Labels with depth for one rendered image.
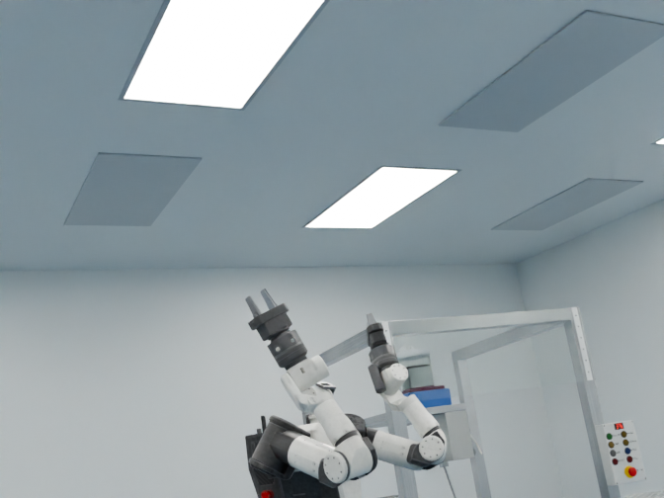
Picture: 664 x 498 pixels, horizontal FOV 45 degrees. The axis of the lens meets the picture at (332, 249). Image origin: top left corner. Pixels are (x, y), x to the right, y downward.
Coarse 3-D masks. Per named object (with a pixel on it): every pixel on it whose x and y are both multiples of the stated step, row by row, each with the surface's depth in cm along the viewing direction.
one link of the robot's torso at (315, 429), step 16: (320, 432) 228; (256, 480) 237; (272, 480) 235; (288, 480) 229; (304, 480) 227; (352, 480) 234; (272, 496) 233; (288, 496) 230; (304, 496) 227; (320, 496) 225; (336, 496) 226; (352, 496) 232
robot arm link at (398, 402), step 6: (384, 396) 264; (390, 396) 264; (396, 396) 265; (402, 396) 266; (408, 396) 258; (414, 396) 259; (390, 402) 263; (396, 402) 262; (402, 402) 258; (408, 402) 257; (396, 408) 261; (402, 408) 258
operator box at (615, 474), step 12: (600, 432) 352; (612, 432) 351; (600, 444) 352; (636, 444) 354; (612, 456) 347; (624, 456) 350; (636, 456) 352; (612, 468) 346; (636, 468) 350; (612, 480) 346; (624, 480) 346; (636, 480) 348
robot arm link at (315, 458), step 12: (300, 444) 212; (312, 444) 211; (324, 444) 211; (288, 456) 213; (300, 456) 209; (312, 456) 207; (324, 456) 205; (336, 456) 197; (300, 468) 210; (312, 468) 206; (324, 468) 201; (336, 468) 198; (348, 468) 197; (324, 480) 202; (336, 480) 198; (348, 480) 207
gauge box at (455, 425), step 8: (440, 416) 344; (448, 416) 340; (456, 416) 341; (464, 416) 343; (440, 424) 344; (448, 424) 339; (456, 424) 340; (464, 424) 342; (448, 432) 338; (456, 432) 339; (464, 432) 340; (448, 440) 338; (456, 440) 338; (464, 440) 339; (448, 448) 338; (456, 448) 337; (464, 448) 338; (448, 456) 339; (456, 456) 336; (464, 456) 337; (472, 456) 338
